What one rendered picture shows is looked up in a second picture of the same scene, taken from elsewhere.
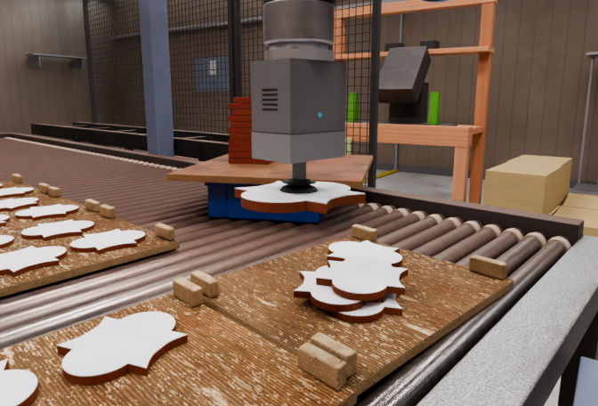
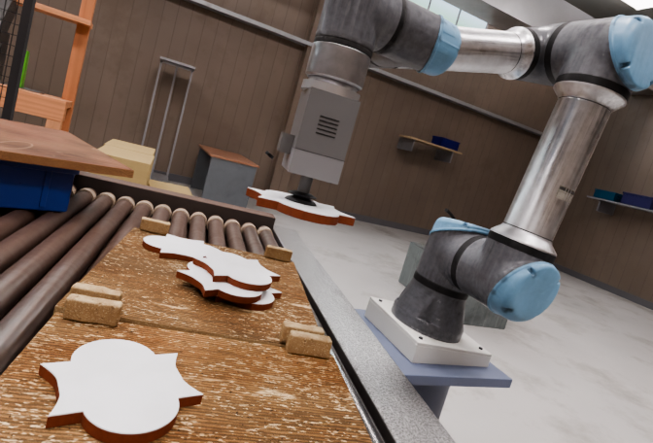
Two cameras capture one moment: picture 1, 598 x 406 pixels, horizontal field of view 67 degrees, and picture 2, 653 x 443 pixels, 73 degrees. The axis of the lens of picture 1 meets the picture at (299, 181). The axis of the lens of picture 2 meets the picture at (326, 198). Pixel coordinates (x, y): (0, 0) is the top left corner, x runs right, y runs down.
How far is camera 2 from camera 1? 51 cm
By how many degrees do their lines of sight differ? 59
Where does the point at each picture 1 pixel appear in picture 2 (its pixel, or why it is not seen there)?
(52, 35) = not seen: outside the picture
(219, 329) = (181, 342)
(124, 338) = (123, 378)
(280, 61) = (349, 101)
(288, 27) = (357, 74)
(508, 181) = not seen: hidden behind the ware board
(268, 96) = (326, 123)
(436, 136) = (24, 102)
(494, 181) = not seen: hidden behind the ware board
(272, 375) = (281, 363)
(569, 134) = (132, 123)
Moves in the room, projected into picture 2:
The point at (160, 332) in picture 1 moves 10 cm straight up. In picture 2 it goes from (150, 359) to (172, 268)
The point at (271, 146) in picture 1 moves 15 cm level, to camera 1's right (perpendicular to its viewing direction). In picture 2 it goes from (319, 166) to (371, 177)
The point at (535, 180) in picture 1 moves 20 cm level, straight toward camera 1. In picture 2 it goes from (140, 167) to (144, 172)
